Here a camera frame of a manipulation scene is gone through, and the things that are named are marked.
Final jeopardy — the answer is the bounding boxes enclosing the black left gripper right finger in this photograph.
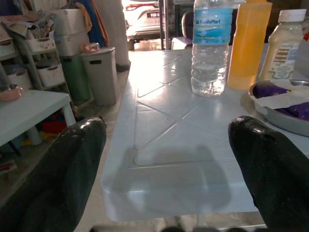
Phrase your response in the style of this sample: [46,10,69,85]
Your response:
[228,115,309,232]

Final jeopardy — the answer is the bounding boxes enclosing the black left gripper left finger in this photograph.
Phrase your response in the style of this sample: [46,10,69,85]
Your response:
[0,116,107,232]

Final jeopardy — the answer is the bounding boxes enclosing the round metal plate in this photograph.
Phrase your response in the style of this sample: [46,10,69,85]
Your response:
[248,79,309,137]

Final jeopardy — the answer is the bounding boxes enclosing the red yellow toy pile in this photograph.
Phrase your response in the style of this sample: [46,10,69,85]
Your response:
[23,113,67,145]

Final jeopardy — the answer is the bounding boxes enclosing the purple snack packet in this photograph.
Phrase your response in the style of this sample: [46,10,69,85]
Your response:
[255,85,294,99]
[277,102,309,119]

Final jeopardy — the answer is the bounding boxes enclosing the white paper sheet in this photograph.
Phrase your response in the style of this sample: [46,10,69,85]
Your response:
[251,79,309,109]

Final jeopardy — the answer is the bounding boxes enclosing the small pale green table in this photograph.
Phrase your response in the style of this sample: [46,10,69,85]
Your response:
[0,90,77,155]

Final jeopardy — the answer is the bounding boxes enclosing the pink bowl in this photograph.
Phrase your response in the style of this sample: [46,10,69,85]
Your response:
[0,84,25,102]

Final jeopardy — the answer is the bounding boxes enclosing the green bin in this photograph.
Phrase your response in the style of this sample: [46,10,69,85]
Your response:
[59,55,94,102]

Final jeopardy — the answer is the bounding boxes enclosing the white storage basket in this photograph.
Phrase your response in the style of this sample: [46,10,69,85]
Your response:
[37,64,66,87]
[7,70,32,90]
[26,37,56,53]

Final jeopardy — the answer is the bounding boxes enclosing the grey lidded bin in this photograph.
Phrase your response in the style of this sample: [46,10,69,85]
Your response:
[81,47,119,106]

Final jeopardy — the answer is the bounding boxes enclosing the cream sauce bottle white cap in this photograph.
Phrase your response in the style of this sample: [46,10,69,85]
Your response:
[258,9,307,82]

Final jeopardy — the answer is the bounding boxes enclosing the light blue plastic table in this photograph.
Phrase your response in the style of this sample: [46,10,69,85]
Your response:
[100,43,309,222]

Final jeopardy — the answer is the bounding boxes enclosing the grey shelf rack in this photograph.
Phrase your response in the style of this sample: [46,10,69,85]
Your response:
[0,19,73,99]

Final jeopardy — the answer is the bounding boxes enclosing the orange juice bottle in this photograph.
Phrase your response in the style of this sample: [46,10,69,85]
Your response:
[226,0,273,91]

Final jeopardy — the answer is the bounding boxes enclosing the clear FamilyMart water bottle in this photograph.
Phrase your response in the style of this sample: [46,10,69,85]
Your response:
[190,0,234,98]

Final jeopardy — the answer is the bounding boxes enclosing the white storage box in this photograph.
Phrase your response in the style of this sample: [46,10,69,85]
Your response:
[54,31,91,58]
[52,9,89,37]

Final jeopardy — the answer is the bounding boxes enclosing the pink plastic item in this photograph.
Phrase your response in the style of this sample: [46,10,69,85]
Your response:
[83,43,100,53]

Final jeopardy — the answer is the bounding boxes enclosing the newspaper pile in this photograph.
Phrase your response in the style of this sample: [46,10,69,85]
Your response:
[0,13,55,39]

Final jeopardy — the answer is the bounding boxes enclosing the blue hanging cloth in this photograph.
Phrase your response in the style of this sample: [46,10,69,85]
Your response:
[74,0,107,48]

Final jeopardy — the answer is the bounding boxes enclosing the purple chair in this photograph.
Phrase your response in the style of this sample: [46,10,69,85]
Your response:
[171,11,195,50]

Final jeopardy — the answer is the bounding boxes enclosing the white car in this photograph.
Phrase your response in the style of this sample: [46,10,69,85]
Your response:
[124,0,165,44]

